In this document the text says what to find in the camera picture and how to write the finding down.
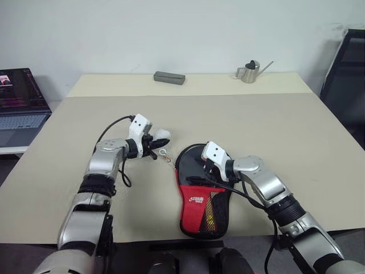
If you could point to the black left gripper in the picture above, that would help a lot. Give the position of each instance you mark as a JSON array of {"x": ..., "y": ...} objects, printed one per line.
[{"x": 146, "y": 144}]

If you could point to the red and black paddle case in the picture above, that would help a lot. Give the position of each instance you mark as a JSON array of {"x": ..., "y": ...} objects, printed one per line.
[{"x": 196, "y": 208}]

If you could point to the white side table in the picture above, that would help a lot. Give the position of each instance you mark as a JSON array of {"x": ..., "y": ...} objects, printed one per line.
[{"x": 12, "y": 149}]

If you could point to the silver metal watering can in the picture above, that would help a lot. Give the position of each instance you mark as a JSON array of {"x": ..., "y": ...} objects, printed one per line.
[{"x": 249, "y": 72}]

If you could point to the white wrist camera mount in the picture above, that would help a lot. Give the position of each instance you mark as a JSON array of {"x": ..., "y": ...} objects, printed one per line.
[
  {"x": 215, "y": 152},
  {"x": 138, "y": 128}
]

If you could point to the open grey laptop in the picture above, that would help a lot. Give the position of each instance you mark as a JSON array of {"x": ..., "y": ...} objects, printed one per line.
[{"x": 20, "y": 114}]

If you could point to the dark rounded shape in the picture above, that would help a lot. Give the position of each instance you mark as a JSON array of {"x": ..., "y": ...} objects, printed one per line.
[
  {"x": 231, "y": 261},
  {"x": 162, "y": 262}
]

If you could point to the grey rectangular block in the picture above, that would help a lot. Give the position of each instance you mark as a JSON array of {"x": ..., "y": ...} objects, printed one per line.
[{"x": 169, "y": 78}]

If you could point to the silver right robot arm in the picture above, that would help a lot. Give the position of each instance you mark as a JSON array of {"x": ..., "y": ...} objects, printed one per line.
[{"x": 273, "y": 185}]

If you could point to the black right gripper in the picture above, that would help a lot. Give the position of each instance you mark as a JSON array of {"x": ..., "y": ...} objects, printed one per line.
[{"x": 211, "y": 169}]

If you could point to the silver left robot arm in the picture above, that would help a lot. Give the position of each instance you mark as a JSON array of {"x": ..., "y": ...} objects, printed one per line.
[{"x": 99, "y": 165}]

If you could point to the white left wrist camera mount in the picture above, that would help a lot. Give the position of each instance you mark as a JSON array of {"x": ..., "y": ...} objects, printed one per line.
[{"x": 138, "y": 128}]

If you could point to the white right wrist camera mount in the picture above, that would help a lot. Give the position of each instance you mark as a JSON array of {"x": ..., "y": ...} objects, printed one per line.
[{"x": 215, "y": 152}]

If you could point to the yellow table tennis ball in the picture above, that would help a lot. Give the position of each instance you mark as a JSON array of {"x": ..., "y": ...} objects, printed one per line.
[{"x": 210, "y": 219}]

